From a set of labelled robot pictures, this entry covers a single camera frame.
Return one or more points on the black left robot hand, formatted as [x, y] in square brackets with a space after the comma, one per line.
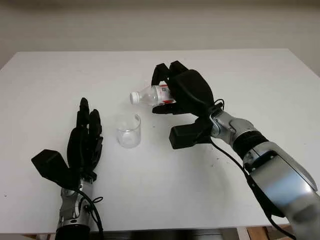
[82, 147]

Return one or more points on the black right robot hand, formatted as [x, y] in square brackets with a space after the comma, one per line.
[192, 92]

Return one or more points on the clear water bottle red label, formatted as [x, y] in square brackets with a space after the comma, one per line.
[148, 96]

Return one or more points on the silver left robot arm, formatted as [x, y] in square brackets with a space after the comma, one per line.
[70, 210]

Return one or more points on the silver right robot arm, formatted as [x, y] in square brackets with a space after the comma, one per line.
[280, 175]

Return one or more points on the clear glass cup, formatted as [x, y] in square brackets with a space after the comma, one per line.
[128, 135]

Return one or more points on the dark robot torso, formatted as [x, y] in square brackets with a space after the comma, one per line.
[162, 235]

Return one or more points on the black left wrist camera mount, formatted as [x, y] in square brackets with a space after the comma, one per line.
[50, 165]

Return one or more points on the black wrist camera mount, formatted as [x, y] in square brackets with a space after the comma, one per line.
[50, 165]
[185, 135]

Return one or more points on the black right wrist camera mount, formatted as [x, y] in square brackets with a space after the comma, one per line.
[185, 135]

